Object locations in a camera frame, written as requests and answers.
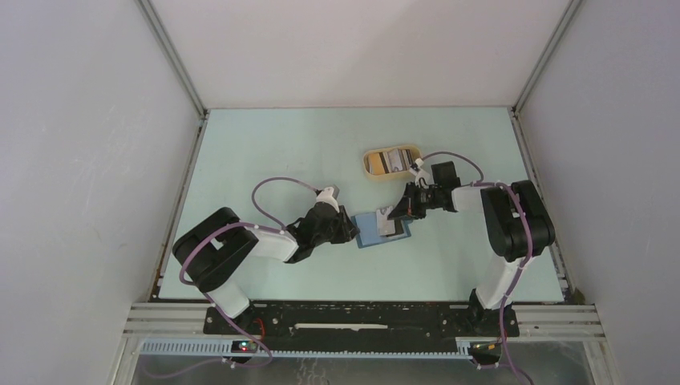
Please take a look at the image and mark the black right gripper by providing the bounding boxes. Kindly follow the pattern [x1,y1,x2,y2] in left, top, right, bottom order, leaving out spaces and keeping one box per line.
[388,181,442,221]

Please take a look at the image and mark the white grey card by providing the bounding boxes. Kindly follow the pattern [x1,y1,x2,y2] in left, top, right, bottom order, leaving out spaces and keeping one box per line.
[375,205,393,237]

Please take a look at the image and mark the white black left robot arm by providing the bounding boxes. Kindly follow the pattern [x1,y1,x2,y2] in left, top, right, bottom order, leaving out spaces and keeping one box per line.
[172,202,360,334]

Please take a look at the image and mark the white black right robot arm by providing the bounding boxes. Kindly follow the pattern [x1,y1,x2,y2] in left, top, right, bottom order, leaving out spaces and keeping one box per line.
[387,160,556,335]

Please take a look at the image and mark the orange card with black stripe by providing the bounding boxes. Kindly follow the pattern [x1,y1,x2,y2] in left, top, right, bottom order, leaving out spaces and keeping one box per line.
[366,152,390,176]

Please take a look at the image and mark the stack of cards in tray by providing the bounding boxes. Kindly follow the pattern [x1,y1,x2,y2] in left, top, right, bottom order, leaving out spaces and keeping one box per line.
[385,148,416,173]

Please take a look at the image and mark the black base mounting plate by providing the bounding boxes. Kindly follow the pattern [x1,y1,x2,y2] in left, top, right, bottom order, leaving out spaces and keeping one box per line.
[203,300,520,352]

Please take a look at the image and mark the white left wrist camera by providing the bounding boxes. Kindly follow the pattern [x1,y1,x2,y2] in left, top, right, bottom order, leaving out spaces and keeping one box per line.
[316,185,339,212]

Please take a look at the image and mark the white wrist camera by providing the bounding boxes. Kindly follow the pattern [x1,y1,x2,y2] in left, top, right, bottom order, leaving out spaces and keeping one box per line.
[409,158,433,188]
[316,185,339,212]

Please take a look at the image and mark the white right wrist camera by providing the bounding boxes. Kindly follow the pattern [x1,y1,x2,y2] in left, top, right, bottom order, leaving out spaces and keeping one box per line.
[409,158,433,188]

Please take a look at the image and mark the grey cable duct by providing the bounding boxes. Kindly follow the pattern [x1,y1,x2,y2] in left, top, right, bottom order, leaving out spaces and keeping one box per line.
[140,338,501,359]

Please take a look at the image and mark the aluminium frame rail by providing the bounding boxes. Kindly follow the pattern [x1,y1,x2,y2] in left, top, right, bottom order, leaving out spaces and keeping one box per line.
[123,301,605,342]

